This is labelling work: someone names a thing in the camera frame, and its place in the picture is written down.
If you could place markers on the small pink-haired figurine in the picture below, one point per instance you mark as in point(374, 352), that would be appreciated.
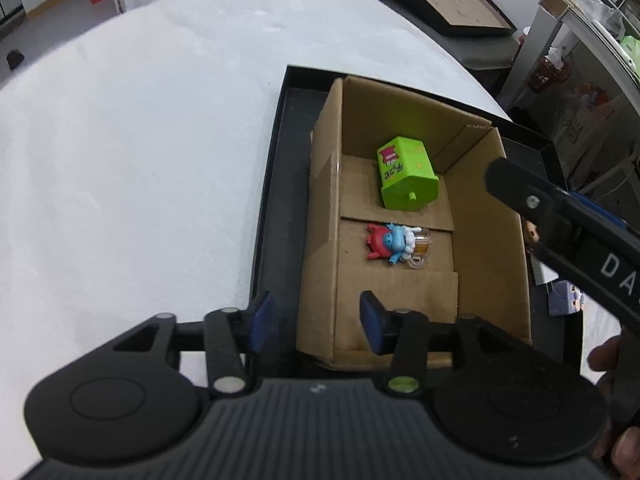
point(531, 236)

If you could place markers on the person's right hand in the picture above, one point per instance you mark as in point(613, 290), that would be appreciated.
point(618, 446)

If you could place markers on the black slipper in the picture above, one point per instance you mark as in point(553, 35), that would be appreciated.
point(14, 59)

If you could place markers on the brown cardboard box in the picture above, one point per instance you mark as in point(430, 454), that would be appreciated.
point(477, 262)

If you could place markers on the green toy house box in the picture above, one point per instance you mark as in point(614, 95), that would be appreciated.
point(408, 180)

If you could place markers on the black shallow tray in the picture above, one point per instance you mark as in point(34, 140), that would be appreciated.
point(281, 232)

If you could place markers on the red blue smurf figurine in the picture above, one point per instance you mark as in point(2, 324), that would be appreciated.
point(410, 245)

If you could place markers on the green tissue pack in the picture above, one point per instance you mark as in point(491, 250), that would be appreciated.
point(631, 48)

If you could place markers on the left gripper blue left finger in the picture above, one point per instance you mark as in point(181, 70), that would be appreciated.
point(260, 321)

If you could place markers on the glass top metal desk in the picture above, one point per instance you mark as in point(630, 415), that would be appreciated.
point(550, 17)

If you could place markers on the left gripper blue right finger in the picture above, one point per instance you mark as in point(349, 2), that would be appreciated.
point(381, 326)

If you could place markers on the red wicker basket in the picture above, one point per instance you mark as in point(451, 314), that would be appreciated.
point(550, 70)

